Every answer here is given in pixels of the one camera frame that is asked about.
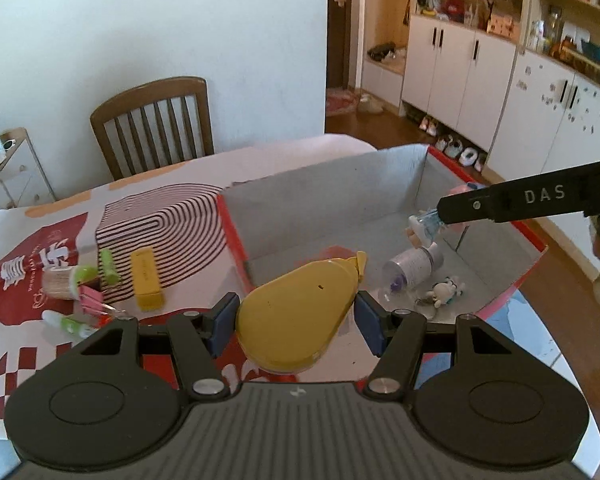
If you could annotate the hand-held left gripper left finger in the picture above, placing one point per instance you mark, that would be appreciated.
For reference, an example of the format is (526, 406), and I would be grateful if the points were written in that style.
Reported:
(225, 321)

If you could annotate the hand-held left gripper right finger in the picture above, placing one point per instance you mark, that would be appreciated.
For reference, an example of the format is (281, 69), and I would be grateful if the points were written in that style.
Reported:
(367, 322)

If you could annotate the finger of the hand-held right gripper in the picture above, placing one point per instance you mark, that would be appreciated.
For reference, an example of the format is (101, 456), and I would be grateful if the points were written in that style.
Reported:
(467, 206)

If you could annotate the small blue striped doll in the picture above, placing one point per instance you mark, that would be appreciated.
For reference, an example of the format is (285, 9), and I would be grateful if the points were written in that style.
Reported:
(424, 225)

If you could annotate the yellow rounded case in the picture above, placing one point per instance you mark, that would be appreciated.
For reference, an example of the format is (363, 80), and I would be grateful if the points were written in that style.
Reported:
(300, 310)

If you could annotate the green marker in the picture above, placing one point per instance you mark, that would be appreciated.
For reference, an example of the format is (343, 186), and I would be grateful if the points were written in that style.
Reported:
(108, 266)

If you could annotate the red cardboard shoe box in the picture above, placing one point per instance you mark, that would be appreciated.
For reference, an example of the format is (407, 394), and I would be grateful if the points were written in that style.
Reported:
(330, 195)

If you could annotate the clear toothpick jar green lid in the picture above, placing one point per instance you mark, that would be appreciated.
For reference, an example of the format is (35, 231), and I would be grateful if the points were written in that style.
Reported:
(62, 282)

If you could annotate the pink blue plush toy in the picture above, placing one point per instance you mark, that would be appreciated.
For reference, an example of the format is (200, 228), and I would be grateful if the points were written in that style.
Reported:
(461, 189)

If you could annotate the row of small shoes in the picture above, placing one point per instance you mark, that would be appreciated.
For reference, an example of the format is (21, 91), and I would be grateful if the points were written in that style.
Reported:
(452, 145)

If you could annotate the clear bottle silver cap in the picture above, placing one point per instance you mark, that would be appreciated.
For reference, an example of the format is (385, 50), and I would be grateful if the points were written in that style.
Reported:
(412, 267)

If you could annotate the yellow small box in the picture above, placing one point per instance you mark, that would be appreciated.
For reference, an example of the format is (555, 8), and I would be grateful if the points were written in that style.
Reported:
(147, 280)

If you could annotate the red white printed paper sheet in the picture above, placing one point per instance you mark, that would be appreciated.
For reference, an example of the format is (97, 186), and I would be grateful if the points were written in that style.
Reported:
(180, 220)

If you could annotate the white wooden cabinet unit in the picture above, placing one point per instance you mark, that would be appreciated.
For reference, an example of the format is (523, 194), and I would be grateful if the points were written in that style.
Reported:
(505, 85)

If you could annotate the patterned tablecloth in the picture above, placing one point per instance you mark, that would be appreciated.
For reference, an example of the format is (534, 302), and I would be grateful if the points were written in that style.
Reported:
(530, 320)

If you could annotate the pink binder clip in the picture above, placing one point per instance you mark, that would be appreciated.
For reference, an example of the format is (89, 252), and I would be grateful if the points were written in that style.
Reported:
(92, 300)

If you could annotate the beige slippers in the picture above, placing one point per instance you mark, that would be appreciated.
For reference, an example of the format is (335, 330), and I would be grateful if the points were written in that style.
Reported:
(372, 104)

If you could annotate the blue basin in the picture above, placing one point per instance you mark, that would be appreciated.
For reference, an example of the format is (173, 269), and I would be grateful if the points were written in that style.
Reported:
(597, 50)

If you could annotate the white green tube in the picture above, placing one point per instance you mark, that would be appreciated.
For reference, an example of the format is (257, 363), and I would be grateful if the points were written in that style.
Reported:
(70, 324)

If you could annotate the red patterned rug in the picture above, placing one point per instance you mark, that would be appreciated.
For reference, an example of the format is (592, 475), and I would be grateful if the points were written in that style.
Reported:
(341, 102)

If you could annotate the dark bag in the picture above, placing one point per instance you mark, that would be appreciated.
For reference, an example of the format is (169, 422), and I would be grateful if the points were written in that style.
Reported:
(381, 51)

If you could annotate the brown wooden chair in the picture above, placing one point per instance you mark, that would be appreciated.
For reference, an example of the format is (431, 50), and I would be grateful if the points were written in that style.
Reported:
(152, 125)

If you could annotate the dark wooden door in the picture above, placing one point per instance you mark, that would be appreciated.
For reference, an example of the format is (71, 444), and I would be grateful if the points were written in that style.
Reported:
(340, 25)

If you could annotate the white drawer cabinet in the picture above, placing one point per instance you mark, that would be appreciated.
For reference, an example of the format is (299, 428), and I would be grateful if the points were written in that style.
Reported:
(20, 175)

